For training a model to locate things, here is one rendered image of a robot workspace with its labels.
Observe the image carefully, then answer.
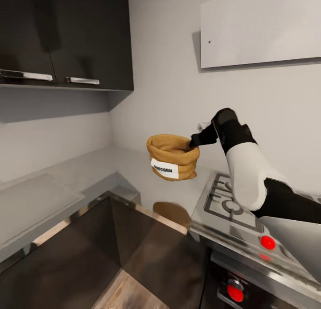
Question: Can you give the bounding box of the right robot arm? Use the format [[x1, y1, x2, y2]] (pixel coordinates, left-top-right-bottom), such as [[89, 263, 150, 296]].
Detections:
[[189, 108, 321, 284]]

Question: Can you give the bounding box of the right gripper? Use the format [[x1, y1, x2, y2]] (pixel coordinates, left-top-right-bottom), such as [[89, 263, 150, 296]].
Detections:
[[189, 129, 217, 147]]

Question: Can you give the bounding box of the popcorn bag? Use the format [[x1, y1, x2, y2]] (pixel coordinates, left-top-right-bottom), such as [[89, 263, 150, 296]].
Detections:
[[146, 134, 200, 181]]

